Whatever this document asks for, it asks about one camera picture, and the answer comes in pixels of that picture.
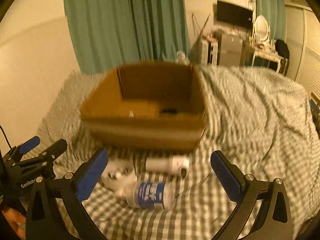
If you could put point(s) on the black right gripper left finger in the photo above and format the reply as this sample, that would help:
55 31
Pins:
89 173

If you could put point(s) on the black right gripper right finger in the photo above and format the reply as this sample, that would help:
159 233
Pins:
229 175

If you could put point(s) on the white plush toy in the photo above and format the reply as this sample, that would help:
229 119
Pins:
119 174

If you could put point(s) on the white handheld device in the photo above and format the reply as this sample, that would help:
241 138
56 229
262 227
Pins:
177 165

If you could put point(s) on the blue label plastic bottle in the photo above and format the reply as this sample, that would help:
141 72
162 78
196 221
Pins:
150 195

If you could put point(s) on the person left hand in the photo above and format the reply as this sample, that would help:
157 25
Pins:
15 219

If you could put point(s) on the green checkered bed sheet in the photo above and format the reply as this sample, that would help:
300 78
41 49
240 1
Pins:
262 122

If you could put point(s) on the brown cardboard box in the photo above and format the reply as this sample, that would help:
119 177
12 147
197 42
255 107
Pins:
124 108

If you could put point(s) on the black round object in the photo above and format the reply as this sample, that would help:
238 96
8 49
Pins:
168 111

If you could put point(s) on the white suitcase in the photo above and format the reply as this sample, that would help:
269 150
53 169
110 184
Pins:
204 51

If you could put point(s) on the large clear water jug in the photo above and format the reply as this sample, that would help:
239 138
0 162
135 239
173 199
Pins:
181 58

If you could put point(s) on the white dressing table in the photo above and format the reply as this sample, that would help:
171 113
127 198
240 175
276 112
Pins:
256 57

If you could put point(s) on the silver mini fridge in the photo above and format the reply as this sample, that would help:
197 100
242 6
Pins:
229 49

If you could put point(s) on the black bag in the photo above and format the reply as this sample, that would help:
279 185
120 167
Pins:
282 49

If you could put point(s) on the white oval mirror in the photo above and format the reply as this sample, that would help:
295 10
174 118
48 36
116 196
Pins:
261 29

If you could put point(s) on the green curtain left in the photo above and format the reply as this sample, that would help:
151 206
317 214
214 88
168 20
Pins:
107 33

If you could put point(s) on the green curtain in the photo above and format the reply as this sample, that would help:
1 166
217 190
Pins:
275 14
107 33

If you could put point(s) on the white sliding wardrobe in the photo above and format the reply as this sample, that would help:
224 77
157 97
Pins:
302 38

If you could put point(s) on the green curtain right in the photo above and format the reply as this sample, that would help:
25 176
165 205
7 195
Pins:
275 14

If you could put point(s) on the black wall television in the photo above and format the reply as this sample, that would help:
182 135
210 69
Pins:
234 14

